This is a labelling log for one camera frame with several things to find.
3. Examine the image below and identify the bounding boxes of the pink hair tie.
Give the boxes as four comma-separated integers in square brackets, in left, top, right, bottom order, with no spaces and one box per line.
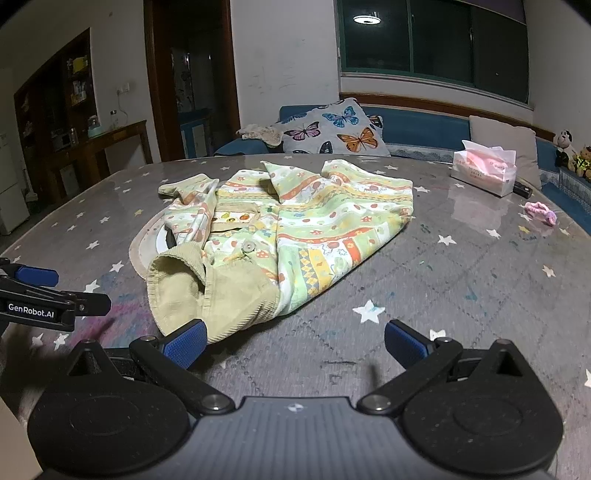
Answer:
[524,200,559,227]

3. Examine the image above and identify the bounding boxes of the dark wooden door frame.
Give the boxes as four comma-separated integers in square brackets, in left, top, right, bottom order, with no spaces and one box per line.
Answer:
[144,0,242,163]

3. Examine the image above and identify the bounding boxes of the panda plush toy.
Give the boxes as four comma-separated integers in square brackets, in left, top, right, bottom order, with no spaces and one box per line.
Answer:
[554,130,578,168]

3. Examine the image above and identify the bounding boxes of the green patterned child jacket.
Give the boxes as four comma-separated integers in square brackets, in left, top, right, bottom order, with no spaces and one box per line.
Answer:
[147,159,415,344]

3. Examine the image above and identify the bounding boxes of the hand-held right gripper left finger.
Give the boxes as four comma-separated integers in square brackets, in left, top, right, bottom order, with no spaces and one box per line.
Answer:
[65,318,236,416]

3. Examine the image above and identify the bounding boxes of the wooden sideboard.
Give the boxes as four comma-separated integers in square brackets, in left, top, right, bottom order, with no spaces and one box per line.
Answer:
[48,120,154,200]

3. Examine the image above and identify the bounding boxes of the pink tissue pack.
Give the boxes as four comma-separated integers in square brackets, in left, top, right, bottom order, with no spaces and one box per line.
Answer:
[451,140,518,198]

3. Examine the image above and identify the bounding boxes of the beige pillow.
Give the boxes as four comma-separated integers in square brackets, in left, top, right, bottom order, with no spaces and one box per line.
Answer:
[468,115,543,191]

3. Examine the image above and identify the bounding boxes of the blue white cabinet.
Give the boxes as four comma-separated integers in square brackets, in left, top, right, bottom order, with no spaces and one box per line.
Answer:
[179,108,214,161]

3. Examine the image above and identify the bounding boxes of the blue sofa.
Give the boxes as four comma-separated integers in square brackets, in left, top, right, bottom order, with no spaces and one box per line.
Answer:
[215,105,591,222]

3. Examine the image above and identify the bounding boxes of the wooden shelf cabinet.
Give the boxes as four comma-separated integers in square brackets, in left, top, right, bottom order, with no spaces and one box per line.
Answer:
[14,28,100,153]

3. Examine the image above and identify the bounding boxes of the cream cloth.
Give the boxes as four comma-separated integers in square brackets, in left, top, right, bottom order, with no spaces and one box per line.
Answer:
[238,122,283,147]

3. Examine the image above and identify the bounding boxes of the grey star tablecloth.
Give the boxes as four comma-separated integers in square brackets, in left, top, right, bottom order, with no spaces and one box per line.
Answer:
[0,154,591,416]

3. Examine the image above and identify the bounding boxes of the butterfly print pillow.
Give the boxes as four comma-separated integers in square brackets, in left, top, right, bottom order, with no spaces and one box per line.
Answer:
[270,97,392,158]

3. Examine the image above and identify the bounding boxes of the green framed window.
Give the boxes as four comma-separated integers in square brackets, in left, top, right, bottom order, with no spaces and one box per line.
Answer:
[335,0,530,104]

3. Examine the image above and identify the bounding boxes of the round built-in table stove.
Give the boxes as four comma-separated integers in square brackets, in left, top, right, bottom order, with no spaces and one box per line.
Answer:
[128,210,181,280]

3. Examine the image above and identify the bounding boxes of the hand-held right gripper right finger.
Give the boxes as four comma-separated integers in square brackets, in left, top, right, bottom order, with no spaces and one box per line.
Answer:
[358,319,529,416]

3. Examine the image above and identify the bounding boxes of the yellow orange plush toys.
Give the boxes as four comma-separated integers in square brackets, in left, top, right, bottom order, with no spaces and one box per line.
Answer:
[570,145,591,180]

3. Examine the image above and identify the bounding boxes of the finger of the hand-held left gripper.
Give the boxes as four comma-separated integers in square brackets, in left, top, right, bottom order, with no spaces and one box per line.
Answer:
[0,258,60,289]
[60,291,112,318]

